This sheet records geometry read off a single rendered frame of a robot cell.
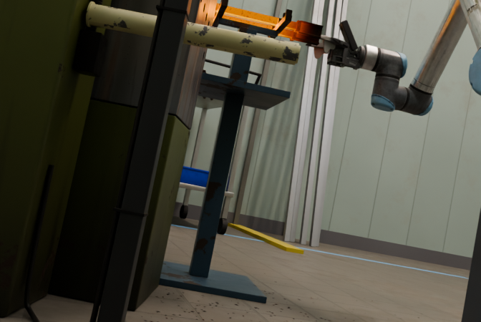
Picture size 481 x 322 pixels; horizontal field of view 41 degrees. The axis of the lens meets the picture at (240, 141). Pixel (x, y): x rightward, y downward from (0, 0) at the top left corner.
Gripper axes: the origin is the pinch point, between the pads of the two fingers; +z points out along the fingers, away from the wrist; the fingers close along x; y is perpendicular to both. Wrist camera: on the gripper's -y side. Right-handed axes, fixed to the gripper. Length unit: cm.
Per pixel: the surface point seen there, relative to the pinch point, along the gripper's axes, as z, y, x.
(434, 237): -226, 68, 355
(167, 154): 43, 54, -74
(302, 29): 5.9, 0.9, -12.5
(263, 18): 20.0, 0.4, -13.7
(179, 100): 43, 41, -74
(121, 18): 58, 30, -96
